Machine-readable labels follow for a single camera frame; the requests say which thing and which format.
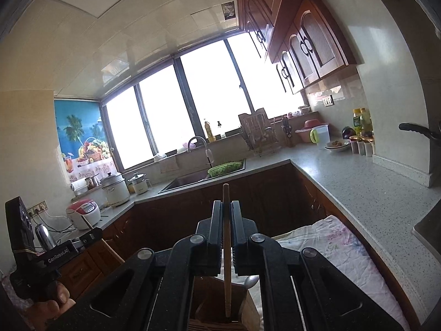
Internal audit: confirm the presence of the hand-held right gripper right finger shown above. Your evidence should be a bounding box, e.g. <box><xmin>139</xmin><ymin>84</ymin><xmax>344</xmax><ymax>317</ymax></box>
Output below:
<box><xmin>231</xmin><ymin>200</ymin><xmax>404</xmax><ymax>331</ymax></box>

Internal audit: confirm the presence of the black wok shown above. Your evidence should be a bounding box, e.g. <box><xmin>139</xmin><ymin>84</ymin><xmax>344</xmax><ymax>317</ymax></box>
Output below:
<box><xmin>399</xmin><ymin>122</ymin><xmax>437</xmax><ymax>142</ymax></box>

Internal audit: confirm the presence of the person's left hand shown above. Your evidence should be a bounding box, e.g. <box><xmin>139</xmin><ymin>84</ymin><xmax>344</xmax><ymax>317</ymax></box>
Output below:
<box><xmin>27</xmin><ymin>280</ymin><xmax>77</xmax><ymax>331</ymax></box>

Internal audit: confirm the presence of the floral white tablecloth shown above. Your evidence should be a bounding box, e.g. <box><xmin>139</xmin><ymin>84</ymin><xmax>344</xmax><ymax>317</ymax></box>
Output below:
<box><xmin>248</xmin><ymin>215</ymin><xmax>410</xmax><ymax>331</ymax></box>

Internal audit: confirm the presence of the seasoning jar set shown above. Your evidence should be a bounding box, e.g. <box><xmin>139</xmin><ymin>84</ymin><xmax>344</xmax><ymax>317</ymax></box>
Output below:
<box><xmin>349</xmin><ymin>135</ymin><xmax>375</xmax><ymax>158</ymax></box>

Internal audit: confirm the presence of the red and white rice cooker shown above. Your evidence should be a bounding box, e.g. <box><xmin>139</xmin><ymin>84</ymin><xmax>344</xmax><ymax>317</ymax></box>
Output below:
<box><xmin>66</xmin><ymin>198</ymin><xmax>101</xmax><ymax>230</ymax></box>

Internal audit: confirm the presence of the large kitchen window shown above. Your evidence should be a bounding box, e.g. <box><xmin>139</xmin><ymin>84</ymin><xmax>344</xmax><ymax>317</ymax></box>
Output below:
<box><xmin>100</xmin><ymin>30</ymin><xmax>308</xmax><ymax>171</ymax></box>

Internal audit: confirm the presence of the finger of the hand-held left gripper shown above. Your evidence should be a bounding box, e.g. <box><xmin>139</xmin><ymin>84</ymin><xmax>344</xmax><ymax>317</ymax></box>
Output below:
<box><xmin>79</xmin><ymin>227</ymin><xmax>104</xmax><ymax>247</ymax></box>

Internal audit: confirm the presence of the wooden utensil holder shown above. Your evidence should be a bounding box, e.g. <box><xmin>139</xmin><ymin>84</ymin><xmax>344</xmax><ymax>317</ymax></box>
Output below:
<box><xmin>188</xmin><ymin>276</ymin><xmax>260</xmax><ymax>331</ymax></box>

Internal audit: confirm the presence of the kitchen sink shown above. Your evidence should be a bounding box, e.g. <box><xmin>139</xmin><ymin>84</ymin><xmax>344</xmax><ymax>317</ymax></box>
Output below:
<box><xmin>158</xmin><ymin>159</ymin><xmax>249</xmax><ymax>194</ymax></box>

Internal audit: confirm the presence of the speckled kitchen countertop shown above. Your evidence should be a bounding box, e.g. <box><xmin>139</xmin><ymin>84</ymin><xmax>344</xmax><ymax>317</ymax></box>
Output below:
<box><xmin>58</xmin><ymin>141</ymin><xmax>441</xmax><ymax>325</ymax></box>

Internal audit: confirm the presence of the wooden chopstick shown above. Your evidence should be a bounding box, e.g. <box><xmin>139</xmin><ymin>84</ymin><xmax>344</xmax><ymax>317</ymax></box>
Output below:
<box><xmin>222</xmin><ymin>183</ymin><xmax>232</xmax><ymax>318</ymax></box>

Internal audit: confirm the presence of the white power cable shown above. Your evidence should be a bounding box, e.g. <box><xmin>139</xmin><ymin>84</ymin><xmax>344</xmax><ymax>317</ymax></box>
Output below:
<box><xmin>36</xmin><ymin>210</ymin><xmax>76</xmax><ymax>232</ymax></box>

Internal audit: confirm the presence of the white bowl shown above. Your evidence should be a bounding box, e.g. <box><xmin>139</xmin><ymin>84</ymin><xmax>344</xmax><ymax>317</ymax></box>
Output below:
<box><xmin>324</xmin><ymin>140</ymin><xmax>351</xmax><ymax>153</ymax></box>

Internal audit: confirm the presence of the steel electric kettle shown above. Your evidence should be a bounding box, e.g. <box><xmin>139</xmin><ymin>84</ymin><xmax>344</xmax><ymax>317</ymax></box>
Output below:
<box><xmin>34</xmin><ymin>223</ymin><xmax>58</xmax><ymax>251</ymax></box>

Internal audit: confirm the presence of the small white electric pot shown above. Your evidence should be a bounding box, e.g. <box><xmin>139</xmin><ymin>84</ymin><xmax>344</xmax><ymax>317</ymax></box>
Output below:
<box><xmin>128</xmin><ymin>172</ymin><xmax>152</xmax><ymax>194</ymax></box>

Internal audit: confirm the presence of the wall outlet strip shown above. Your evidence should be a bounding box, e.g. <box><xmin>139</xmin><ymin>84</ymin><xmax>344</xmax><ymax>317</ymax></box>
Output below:
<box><xmin>27</xmin><ymin>201</ymin><xmax>48</xmax><ymax>216</ymax></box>

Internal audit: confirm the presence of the white pitcher green lid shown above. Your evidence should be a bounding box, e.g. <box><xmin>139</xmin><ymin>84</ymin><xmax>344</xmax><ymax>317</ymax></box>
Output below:
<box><xmin>310</xmin><ymin>125</ymin><xmax>330</xmax><ymax>145</ymax></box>

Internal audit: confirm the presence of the gas stove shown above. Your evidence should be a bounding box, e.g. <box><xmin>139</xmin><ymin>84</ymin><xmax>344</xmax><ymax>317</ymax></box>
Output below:
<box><xmin>412</xmin><ymin>210</ymin><xmax>441</xmax><ymax>249</ymax></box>

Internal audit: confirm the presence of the ceiling vent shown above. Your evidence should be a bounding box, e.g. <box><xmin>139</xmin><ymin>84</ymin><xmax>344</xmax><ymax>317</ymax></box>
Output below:
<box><xmin>220</xmin><ymin>2</ymin><xmax>238</xmax><ymax>20</ymax></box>

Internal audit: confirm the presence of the green plastic basket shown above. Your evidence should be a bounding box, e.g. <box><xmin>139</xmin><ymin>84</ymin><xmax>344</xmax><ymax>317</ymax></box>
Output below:
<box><xmin>208</xmin><ymin>162</ymin><xmax>243</xmax><ymax>177</ymax></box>

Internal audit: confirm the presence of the curved metal faucet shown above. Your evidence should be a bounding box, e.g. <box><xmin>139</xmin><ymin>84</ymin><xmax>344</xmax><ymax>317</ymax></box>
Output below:
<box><xmin>187</xmin><ymin>137</ymin><xmax>215</xmax><ymax>169</ymax></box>

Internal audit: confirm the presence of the large white cooker pot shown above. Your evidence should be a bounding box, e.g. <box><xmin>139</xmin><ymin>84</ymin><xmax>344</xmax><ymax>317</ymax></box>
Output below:
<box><xmin>101</xmin><ymin>172</ymin><xmax>131</xmax><ymax>207</ymax></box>

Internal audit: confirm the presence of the wooden wall cabinet row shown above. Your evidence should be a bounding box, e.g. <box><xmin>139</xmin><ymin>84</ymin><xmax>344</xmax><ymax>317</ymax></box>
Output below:
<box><xmin>234</xmin><ymin>0</ymin><xmax>322</xmax><ymax>61</ymax></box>
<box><xmin>267</xmin><ymin>0</ymin><xmax>357</xmax><ymax>95</ymax></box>

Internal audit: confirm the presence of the paper towel roll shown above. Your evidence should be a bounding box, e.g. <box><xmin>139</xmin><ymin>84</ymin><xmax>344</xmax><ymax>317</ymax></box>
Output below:
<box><xmin>71</xmin><ymin>178</ymin><xmax>89</xmax><ymax>196</ymax></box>

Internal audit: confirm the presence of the wire dish rack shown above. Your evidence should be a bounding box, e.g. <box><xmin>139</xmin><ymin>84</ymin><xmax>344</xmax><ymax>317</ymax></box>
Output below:
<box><xmin>238</xmin><ymin>108</ymin><xmax>280</xmax><ymax>157</ymax></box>

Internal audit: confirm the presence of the pink plastic basin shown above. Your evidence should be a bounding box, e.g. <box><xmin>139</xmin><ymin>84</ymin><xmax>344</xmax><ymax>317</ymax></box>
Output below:
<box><xmin>295</xmin><ymin>120</ymin><xmax>328</xmax><ymax>143</ymax></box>

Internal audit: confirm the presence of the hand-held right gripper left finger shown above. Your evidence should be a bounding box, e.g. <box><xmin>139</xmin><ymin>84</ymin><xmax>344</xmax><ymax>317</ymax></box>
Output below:
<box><xmin>57</xmin><ymin>200</ymin><xmax>224</xmax><ymax>331</ymax></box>

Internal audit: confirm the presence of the tropical fruit wall poster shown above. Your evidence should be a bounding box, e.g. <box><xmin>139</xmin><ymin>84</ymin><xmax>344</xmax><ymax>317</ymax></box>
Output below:
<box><xmin>54</xmin><ymin>99</ymin><xmax>115</xmax><ymax>183</ymax></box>

